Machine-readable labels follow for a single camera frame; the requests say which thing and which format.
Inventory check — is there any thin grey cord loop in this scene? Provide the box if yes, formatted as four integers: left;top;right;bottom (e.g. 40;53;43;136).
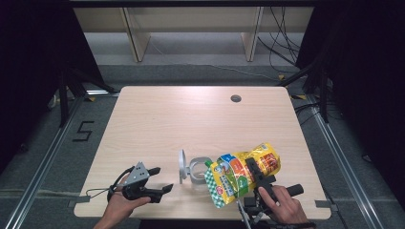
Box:
85;187;111;199

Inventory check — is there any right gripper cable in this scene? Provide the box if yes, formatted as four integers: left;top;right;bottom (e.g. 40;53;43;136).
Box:
247;209;275;229

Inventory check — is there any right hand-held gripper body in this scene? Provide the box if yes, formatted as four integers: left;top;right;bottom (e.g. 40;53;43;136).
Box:
237;174;305;229

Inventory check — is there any white jar with hinged lid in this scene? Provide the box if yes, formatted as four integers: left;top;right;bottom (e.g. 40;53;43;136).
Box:
178;148;214;186

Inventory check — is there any bundle of black cables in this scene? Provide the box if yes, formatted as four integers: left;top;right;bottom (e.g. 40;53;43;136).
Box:
257;7;302;75

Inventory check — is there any black curtain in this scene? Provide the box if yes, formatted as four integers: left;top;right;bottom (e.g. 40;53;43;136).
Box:
0;0;106;173
295;0;405;208

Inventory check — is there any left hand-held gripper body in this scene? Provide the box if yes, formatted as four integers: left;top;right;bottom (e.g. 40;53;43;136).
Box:
120;161;154;202

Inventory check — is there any beige wooden desk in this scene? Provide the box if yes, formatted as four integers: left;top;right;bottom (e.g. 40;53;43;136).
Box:
74;7;314;63

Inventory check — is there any aluminium floor rail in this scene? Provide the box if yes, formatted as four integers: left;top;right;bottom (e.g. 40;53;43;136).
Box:
305;94;381;229
3;90;120;229

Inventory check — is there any yellow spouted pouch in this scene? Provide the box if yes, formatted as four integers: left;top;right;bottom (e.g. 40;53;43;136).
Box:
203;142;282;209

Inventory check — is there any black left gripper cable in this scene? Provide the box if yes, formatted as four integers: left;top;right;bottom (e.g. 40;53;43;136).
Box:
107;165;137;203

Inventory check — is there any person's right hand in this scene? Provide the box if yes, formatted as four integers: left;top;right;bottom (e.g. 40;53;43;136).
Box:
257;185;309;225

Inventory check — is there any black metal stand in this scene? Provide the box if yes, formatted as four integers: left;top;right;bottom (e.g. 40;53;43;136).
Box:
276;60;330;124
57;66;119;128

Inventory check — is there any black floor cable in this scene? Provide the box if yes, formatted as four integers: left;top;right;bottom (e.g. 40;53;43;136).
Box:
294;102;338;126

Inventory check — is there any person's left hand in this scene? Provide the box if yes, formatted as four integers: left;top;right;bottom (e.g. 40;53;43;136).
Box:
105;176;152;224

